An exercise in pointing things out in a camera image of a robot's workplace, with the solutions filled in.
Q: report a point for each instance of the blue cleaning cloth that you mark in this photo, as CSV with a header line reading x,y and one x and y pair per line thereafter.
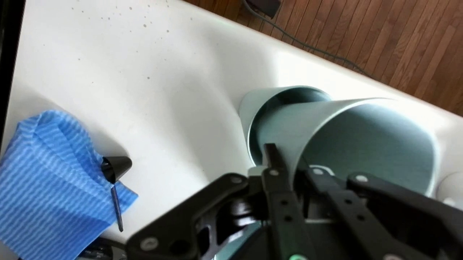
x,y
53,187

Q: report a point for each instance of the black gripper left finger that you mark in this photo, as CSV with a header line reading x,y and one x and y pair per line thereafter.
x,y
289,236

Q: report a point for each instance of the blue cup front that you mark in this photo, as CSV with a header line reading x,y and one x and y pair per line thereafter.
x,y
371,137

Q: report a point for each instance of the blue cup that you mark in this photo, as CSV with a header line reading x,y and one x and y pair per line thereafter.
x,y
289,118
371,137

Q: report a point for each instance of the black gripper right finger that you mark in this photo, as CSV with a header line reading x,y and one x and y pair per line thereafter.
x,y
365,229

